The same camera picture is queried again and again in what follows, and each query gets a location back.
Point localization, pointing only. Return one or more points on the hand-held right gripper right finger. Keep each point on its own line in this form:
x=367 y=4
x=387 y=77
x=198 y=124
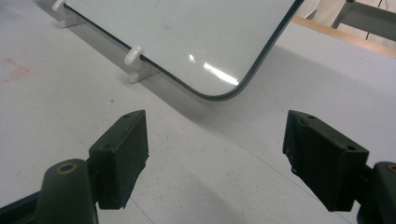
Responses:
x=323 y=161

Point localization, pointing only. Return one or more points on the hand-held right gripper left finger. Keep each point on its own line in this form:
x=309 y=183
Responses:
x=120 y=161

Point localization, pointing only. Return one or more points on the white whiteboard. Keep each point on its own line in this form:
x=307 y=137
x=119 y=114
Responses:
x=193 y=34

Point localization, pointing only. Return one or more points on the white whiteboard stand clip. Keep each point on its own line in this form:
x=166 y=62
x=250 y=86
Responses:
x=67 y=17
x=137 y=67

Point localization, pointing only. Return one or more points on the metal desk frame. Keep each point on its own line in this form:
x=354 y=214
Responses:
x=370 y=20

